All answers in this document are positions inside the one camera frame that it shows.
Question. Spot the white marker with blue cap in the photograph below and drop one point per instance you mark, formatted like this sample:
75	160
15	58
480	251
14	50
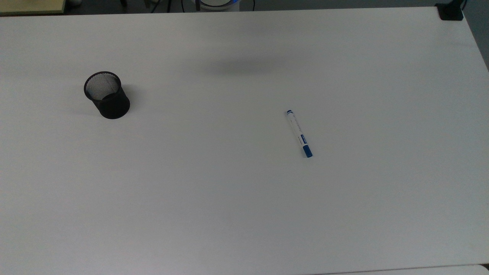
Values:
299	133

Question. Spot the yellowish wooden board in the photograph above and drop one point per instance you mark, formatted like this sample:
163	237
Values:
30	5

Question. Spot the black table clamp block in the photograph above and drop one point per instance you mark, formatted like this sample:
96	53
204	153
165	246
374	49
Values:
450	12

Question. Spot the black mesh pen cup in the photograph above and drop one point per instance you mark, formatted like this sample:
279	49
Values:
112	107

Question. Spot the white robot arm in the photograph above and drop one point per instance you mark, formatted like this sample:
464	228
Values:
218	4

